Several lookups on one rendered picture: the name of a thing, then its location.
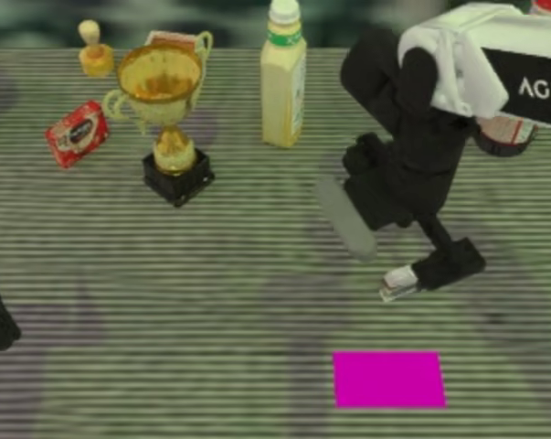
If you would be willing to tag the magenta mat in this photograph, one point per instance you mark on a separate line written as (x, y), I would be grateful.
(388, 379)

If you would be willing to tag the gold trophy on black base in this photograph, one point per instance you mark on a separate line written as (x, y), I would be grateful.
(167, 123)

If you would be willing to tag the red snack packet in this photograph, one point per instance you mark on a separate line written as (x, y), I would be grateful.
(77, 134)

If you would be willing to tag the wooden stamp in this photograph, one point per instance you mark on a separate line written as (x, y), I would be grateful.
(93, 52)

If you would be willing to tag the yellow bottle with white cap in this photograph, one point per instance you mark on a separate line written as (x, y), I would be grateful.
(282, 87)

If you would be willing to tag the red round object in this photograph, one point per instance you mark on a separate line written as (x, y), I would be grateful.
(550, 5)

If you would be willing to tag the grey oblong object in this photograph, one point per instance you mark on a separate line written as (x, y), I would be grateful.
(348, 224)

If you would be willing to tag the red and white can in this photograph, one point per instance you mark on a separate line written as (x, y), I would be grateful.
(505, 135)

